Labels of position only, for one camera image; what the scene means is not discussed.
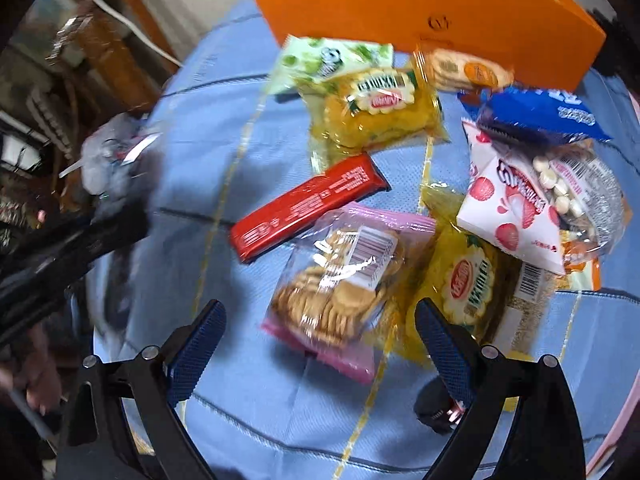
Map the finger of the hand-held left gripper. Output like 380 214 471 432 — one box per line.
64 202 152 282

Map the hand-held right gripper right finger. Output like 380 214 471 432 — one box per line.
414 298 587 480

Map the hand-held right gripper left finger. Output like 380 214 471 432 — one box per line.
55 299 227 480

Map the yellow cake packet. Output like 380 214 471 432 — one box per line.
305 66 451 161
400 187 558 366

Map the pink cracker packet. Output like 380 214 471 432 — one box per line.
261 202 437 386

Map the small blue snack packet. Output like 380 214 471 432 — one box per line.
457 85 615 145

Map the green snack packet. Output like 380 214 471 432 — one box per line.
265 35 396 103

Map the orange cardboard box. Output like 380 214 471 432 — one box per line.
242 0 607 91

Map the person's left hand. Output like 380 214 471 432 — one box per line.
12 327 63 413

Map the white plastic bag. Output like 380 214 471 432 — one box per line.
60 112 163 198

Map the blue checked bed sheet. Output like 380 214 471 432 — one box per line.
92 0 640 480

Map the white strawberry print packet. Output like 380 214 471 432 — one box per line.
455 120 568 277

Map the brown wooden chair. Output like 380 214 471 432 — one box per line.
50 0 171 116

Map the red wafer bar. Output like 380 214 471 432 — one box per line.
230 154 392 265

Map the pink sheet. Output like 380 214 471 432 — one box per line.
582 400 640 480

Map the clear packet of white candies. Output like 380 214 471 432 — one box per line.
527 140 628 263

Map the biscuit packet with orange label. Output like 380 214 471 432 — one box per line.
411 46 516 95

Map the white cable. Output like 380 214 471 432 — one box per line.
82 0 183 68

